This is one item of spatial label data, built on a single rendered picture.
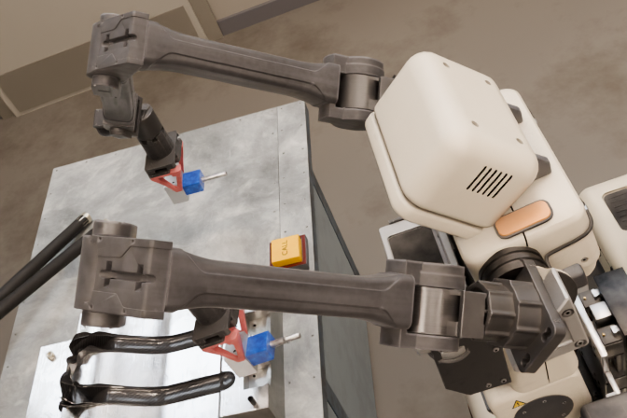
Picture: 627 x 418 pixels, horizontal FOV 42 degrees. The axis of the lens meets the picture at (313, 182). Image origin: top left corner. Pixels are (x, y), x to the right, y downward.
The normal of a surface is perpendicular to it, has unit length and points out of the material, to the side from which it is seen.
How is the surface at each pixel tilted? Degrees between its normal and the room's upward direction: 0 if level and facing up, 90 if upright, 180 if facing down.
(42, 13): 90
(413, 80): 35
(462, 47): 0
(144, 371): 25
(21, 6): 90
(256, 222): 0
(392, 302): 63
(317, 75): 57
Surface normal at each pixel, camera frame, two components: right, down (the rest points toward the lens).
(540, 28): -0.30, -0.66
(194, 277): 0.54, -0.05
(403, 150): -0.86, -0.26
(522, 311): 0.36, -0.22
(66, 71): 0.16, 0.67
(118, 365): 0.16, -0.70
